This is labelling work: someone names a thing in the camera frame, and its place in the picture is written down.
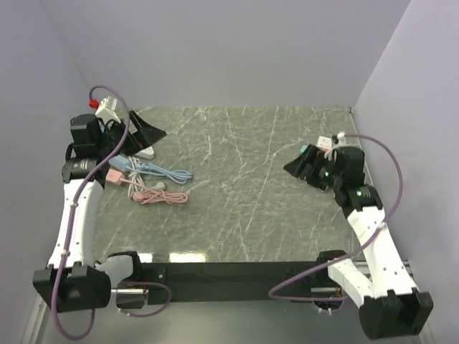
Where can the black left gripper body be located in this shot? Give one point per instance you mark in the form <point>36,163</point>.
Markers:
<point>110,141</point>

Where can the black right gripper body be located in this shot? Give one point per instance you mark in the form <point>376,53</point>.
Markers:
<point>323,170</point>

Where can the white triangular power strip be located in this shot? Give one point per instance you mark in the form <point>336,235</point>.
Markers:
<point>147,153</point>

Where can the white cube adapter with picture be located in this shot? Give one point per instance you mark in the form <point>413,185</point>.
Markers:
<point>324,143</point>

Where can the light blue power strip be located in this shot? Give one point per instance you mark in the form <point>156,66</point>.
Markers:
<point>120,163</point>

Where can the pink power strip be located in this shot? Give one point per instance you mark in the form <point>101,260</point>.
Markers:
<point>115,177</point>

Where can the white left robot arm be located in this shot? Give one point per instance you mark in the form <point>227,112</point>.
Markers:
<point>70,281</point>

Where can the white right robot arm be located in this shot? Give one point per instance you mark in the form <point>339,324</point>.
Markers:
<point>389,302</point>

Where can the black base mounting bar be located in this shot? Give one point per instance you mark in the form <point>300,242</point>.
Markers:
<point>221,282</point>

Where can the aluminium frame rail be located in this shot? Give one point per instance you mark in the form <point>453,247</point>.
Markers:
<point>35,322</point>

